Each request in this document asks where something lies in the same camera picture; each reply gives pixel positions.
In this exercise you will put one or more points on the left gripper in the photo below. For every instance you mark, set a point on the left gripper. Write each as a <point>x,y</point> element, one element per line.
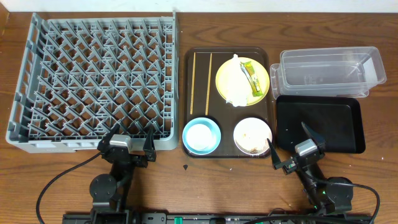
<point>131,155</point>

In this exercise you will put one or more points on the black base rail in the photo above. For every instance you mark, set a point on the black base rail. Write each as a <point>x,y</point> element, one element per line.
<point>155,218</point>

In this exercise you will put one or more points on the rice and nut scraps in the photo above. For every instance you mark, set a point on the rice and nut scraps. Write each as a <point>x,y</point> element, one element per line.
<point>251,143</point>

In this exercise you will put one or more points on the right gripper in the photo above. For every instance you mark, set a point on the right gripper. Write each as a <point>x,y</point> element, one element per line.
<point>320,141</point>

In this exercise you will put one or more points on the clear plastic waste bin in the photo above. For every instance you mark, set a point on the clear plastic waste bin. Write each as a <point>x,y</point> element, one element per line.
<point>338,71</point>

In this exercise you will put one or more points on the light blue bowl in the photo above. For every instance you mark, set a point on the light blue bowl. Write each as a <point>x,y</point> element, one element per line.
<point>216,135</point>

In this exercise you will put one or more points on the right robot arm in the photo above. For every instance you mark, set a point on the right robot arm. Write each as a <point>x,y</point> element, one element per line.
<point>330,196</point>

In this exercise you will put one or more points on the black waste tray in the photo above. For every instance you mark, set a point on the black waste tray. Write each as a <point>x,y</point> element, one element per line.
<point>337,119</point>

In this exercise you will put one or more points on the wooden chopstick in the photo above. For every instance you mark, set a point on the wooden chopstick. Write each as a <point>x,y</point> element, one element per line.
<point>208,85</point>
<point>193,83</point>

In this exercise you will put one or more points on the small white cup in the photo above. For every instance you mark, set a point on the small white cup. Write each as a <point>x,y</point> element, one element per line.
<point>198,137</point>

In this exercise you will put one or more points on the yellow plate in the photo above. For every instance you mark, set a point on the yellow plate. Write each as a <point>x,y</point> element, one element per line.
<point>261,72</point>

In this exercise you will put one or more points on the dark brown serving tray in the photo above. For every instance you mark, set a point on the dark brown serving tray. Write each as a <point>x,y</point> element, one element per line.
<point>225,115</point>

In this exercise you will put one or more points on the green snack wrapper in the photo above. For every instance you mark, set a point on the green snack wrapper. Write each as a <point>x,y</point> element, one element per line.
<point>252,78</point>

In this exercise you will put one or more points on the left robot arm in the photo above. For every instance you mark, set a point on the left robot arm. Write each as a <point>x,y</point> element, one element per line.
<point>110,191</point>

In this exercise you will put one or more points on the white napkin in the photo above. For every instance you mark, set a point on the white napkin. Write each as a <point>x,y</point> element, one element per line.
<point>238,86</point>

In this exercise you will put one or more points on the grey plastic dishwasher rack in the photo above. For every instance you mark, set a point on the grey plastic dishwasher rack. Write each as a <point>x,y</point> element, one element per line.
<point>80,78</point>

